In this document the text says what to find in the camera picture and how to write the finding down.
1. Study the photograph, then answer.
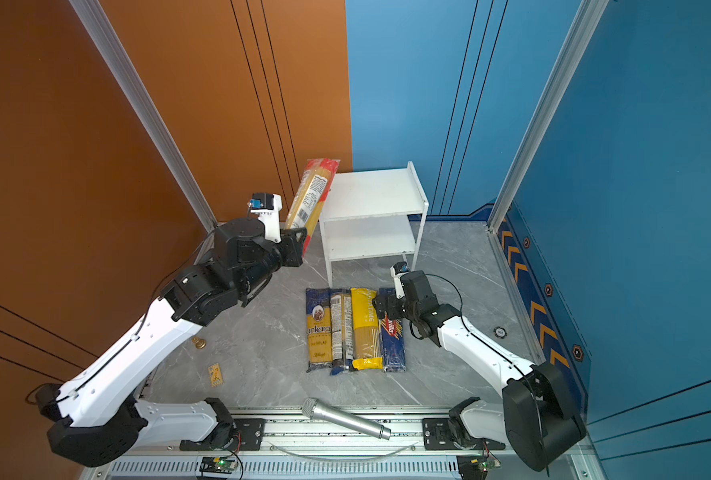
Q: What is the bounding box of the silver microphone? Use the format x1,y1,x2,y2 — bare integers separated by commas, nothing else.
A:
302,398,393,440

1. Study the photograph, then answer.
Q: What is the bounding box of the white two-tier metal shelf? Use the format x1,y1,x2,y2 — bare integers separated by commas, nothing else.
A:
319,162,429,286

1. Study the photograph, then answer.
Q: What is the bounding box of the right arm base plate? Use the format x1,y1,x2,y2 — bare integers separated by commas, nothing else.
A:
421,417,507,451

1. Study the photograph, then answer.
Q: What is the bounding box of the right circuit board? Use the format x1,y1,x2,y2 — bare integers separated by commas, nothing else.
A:
457,456,491,480

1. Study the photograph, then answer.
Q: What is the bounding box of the blue yellow spaghetti bag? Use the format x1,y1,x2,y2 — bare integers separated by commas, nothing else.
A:
306,288,333,372

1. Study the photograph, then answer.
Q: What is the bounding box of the small brass bell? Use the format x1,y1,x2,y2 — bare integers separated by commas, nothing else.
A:
192,336,208,350

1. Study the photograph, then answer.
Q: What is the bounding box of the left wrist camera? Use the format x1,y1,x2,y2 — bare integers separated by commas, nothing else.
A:
249,193,283,243

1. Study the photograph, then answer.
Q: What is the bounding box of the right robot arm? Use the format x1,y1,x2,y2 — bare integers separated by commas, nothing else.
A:
373,262,587,472

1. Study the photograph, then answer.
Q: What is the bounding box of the clear label spaghetti bag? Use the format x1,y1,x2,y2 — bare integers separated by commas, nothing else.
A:
330,289,355,375

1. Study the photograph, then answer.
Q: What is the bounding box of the red spaghetti bag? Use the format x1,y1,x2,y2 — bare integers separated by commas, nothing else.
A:
285,158,341,254

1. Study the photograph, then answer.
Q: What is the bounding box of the aluminium front rail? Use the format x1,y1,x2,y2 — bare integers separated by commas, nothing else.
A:
80,409,605,479

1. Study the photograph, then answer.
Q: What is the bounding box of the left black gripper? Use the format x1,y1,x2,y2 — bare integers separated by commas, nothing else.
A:
236,225,307,301

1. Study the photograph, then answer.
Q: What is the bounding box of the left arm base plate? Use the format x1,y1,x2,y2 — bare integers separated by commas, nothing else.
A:
180,418,266,452

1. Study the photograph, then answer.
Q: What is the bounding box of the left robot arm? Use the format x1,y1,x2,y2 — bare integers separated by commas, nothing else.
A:
35,217,307,467

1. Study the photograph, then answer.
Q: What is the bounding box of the blue Barilla spaghetti box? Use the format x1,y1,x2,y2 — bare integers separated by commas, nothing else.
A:
375,288,407,372

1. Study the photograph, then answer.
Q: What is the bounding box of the small yellow card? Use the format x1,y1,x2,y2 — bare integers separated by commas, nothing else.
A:
208,363,224,388

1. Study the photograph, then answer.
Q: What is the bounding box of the left green circuit board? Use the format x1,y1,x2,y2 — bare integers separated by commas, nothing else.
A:
199,456,243,478

